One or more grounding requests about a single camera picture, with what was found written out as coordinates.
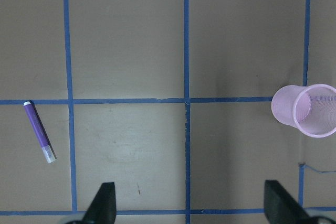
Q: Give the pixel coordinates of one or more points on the pink mesh cup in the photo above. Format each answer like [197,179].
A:
[310,109]

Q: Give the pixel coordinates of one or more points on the purple highlighter pen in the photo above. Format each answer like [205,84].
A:
[39,131]

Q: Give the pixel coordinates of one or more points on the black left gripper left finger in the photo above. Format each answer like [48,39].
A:
[103,208]

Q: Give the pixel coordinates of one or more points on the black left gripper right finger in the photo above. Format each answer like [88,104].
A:
[280,206]

